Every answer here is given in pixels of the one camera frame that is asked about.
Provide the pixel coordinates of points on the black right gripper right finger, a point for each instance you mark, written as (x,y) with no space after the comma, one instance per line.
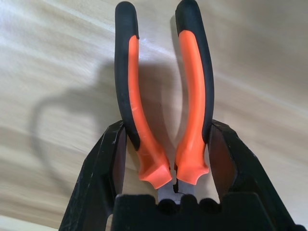
(245,173)

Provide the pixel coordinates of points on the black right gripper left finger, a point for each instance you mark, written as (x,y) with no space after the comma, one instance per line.
(96,168)

